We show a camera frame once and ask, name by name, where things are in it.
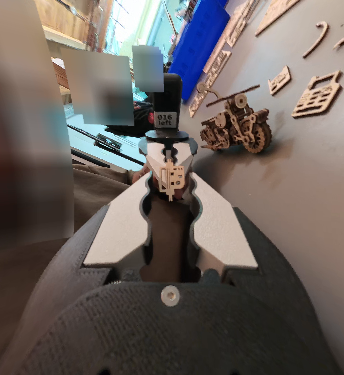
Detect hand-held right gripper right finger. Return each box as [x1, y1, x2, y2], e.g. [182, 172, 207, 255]
[189, 172, 259, 276]

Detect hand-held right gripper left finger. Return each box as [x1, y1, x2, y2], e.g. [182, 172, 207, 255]
[83, 173, 154, 274]

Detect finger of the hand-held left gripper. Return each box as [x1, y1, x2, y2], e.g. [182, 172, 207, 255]
[146, 143, 168, 188]
[172, 143, 194, 170]

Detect wooden model piece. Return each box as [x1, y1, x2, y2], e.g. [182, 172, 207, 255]
[159, 160, 186, 203]

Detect person's left forearm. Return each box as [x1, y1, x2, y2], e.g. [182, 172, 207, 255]
[73, 164, 137, 205]

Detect grey desk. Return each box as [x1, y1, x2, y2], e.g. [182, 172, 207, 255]
[187, 0, 344, 375]

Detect person's left hand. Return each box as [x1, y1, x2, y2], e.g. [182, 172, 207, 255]
[132, 167, 188, 203]

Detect wooden parts sheet round cutouts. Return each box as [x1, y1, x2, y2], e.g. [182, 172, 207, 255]
[189, 50, 232, 118]

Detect blue plastic bin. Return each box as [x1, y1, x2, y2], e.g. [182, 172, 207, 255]
[169, 0, 230, 101]

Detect wooden motorcycle model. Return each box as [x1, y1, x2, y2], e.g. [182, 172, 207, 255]
[196, 82, 273, 154]

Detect small square wooden piece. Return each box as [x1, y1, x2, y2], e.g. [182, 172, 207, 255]
[268, 66, 291, 96]

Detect large wooden gear parts sheet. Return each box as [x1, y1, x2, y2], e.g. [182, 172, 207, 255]
[255, 0, 303, 37]

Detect slotted wooden grid piece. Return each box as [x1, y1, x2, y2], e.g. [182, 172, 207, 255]
[291, 70, 343, 118]

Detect crescent wooden piece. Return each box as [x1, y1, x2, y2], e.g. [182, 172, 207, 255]
[302, 22, 330, 58]

